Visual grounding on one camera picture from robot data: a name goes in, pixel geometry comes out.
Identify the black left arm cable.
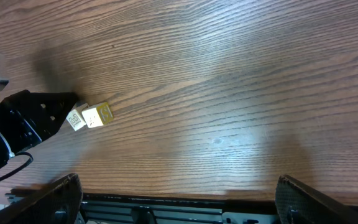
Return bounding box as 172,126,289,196
0,151,34,190

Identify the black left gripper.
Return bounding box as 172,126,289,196
0,90,79,168

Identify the white block yellow S side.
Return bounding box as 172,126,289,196
81,102,114,128

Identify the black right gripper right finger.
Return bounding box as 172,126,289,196
275,175,358,224

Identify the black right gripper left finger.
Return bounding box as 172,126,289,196
0,173,83,224

